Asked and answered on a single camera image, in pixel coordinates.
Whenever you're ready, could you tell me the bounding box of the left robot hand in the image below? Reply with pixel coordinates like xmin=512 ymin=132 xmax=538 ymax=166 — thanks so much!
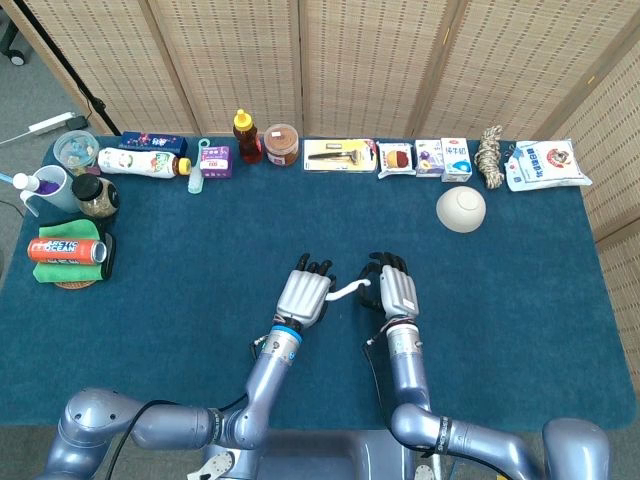
xmin=274 ymin=253 xmax=337 ymax=329

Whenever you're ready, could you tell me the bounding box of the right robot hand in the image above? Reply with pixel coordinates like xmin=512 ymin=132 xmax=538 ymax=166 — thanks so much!
xmin=355 ymin=251 xmax=420 ymax=321

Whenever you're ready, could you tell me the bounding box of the small white bone-shaped object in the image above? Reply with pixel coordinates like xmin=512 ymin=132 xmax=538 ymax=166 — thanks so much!
xmin=324 ymin=278 xmax=372 ymax=303

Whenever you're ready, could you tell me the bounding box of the white upturned bowl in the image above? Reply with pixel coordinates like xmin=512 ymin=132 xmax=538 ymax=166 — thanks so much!
xmin=435 ymin=185 xmax=487 ymax=234

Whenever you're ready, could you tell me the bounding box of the blue table mat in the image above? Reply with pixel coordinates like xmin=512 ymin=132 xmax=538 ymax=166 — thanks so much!
xmin=0 ymin=135 xmax=639 ymax=432

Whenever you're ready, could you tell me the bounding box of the red yellow snack packet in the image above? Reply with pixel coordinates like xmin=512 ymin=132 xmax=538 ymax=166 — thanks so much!
xmin=375 ymin=140 xmax=418 ymax=180

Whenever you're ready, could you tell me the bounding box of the small purple white carton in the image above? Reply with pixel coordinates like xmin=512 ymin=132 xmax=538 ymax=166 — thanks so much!
xmin=414 ymin=139 xmax=445 ymax=178

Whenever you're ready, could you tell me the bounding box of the razor in yellow package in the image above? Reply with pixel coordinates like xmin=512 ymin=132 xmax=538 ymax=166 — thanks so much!
xmin=302 ymin=138 xmax=379 ymax=174

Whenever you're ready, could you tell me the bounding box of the white blue milk carton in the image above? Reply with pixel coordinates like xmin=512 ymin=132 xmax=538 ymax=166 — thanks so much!
xmin=440 ymin=137 xmax=473 ymax=183

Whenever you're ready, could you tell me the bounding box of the round brown spice jar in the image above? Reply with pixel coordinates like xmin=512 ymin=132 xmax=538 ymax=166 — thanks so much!
xmin=263 ymin=123 xmax=301 ymax=167

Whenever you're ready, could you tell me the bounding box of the light green brush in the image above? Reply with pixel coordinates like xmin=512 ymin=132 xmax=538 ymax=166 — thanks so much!
xmin=187 ymin=138 xmax=211 ymax=196

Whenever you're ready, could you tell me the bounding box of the purple box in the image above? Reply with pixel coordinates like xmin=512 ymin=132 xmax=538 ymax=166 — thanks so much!
xmin=198 ymin=145 xmax=235 ymax=180

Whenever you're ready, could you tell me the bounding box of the honey bottle yellow cap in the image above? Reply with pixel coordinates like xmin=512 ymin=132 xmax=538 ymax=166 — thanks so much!
xmin=232 ymin=108 xmax=264 ymax=165

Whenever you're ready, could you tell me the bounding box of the blue robot torso base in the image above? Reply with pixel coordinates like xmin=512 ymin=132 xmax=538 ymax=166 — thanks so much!
xmin=187 ymin=428 xmax=436 ymax=480

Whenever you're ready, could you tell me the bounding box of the white blue salt bag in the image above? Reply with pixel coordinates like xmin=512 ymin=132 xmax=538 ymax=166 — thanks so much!
xmin=503 ymin=138 xmax=594 ymax=193

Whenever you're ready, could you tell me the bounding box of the black flat device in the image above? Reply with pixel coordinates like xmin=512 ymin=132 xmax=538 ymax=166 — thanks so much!
xmin=97 ymin=219 xmax=118 ymax=281

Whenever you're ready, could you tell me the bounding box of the white bottle yellow cap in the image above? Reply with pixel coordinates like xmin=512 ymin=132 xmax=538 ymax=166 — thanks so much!
xmin=97 ymin=147 xmax=193 ymax=180

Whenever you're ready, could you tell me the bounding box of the dark blue box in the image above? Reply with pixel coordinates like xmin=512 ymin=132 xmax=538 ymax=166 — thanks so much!
xmin=119 ymin=130 xmax=189 ymax=157

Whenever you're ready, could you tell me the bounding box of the glass jar black lid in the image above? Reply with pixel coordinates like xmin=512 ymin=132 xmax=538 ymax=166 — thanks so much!
xmin=70 ymin=172 xmax=121 ymax=220

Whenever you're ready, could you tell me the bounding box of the green cloth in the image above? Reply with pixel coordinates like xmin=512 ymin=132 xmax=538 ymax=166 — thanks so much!
xmin=32 ymin=219 xmax=105 ymax=284

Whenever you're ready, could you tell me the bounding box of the orange Arctic Ocean can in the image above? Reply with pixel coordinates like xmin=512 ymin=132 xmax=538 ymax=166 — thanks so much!
xmin=27 ymin=237 xmax=109 ymax=265

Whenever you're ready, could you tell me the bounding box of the white mug purple inside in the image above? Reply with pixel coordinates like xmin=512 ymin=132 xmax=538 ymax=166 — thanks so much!
xmin=20 ymin=164 xmax=81 ymax=217

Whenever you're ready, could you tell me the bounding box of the clear plastic container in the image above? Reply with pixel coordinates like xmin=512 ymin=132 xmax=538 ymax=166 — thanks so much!
xmin=53 ymin=130 xmax=100 ymax=176

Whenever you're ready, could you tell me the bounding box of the white power strip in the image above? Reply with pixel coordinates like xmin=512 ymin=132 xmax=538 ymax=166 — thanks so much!
xmin=28 ymin=112 xmax=76 ymax=136

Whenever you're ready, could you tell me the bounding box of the black tripod stand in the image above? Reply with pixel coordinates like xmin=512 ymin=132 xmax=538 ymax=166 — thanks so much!
xmin=12 ymin=0 xmax=124 ymax=137

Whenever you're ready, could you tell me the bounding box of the black chair caster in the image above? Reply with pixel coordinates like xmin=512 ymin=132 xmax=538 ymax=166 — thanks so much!
xmin=0 ymin=12 xmax=27 ymax=67

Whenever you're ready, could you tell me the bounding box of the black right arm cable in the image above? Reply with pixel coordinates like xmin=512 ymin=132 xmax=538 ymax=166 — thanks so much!
xmin=362 ymin=333 xmax=437 ymax=459

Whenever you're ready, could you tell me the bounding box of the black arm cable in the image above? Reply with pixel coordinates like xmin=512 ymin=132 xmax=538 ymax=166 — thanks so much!
xmin=112 ymin=335 xmax=274 ymax=480
xmin=362 ymin=333 xmax=437 ymax=459

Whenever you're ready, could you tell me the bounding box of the bundle of braided rope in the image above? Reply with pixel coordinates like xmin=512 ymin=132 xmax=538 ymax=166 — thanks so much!
xmin=473 ymin=124 xmax=506 ymax=190

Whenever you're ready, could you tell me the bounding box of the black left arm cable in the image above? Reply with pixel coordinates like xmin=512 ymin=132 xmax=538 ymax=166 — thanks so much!
xmin=112 ymin=335 xmax=274 ymax=480

